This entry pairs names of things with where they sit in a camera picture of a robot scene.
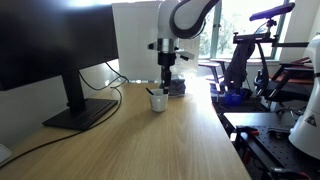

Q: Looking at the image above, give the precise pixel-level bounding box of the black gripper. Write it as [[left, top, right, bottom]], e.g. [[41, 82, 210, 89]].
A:
[[157, 51, 177, 95]]

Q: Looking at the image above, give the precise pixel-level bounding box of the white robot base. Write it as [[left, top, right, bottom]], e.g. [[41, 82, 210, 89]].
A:
[[288, 33, 320, 161]]

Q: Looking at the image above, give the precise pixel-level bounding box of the white ceramic mug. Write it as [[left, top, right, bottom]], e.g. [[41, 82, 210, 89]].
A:
[[148, 88, 170, 113]]

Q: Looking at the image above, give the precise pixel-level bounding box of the clear plastic box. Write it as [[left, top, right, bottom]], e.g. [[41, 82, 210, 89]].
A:
[[168, 74, 187, 99]]

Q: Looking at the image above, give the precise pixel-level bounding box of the black item in box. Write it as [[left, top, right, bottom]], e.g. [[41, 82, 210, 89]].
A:
[[169, 78, 187, 96]]

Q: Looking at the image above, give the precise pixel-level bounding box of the white board panel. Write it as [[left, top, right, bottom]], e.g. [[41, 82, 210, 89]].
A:
[[111, 1, 201, 83]]

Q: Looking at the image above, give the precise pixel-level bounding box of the blue plastic object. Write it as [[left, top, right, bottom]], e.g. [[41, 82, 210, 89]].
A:
[[224, 89, 247, 107]]

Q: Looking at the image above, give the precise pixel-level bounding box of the black hanging cloth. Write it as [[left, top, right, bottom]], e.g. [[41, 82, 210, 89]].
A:
[[223, 41, 256, 92]]

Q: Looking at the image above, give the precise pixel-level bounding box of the black monitor stand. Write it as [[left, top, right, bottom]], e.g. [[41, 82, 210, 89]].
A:
[[41, 70, 120, 131]]

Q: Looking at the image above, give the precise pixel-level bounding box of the orange and black clamp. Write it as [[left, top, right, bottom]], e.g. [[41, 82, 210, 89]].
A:
[[235, 125, 261, 137]]

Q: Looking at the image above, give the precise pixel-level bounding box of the black perforated breadboard table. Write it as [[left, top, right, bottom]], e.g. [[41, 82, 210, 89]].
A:
[[222, 111, 320, 180]]

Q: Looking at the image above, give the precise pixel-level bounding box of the black and orange chair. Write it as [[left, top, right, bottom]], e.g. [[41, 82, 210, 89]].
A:
[[254, 56, 317, 103]]

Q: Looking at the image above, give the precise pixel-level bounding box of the black computer monitor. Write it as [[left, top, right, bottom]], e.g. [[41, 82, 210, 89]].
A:
[[0, 0, 120, 92]]

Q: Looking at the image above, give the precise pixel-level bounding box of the purple padded seat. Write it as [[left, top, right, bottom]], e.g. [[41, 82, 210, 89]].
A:
[[248, 2, 297, 23]]

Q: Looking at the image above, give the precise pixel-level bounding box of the white flat device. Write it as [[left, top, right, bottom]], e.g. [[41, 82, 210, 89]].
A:
[[0, 143, 13, 167]]

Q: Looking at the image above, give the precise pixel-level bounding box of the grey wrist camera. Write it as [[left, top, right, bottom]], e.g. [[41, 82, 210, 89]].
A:
[[174, 48, 196, 62]]

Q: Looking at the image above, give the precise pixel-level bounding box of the looped black monitor cable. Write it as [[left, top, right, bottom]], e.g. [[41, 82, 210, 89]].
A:
[[78, 61, 130, 92]]

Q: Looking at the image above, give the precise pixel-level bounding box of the long black cable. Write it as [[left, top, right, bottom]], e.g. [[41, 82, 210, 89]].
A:
[[0, 86, 124, 168]]

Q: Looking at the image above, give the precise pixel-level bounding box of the black metal frame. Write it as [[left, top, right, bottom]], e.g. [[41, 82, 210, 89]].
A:
[[232, 19, 311, 49]]

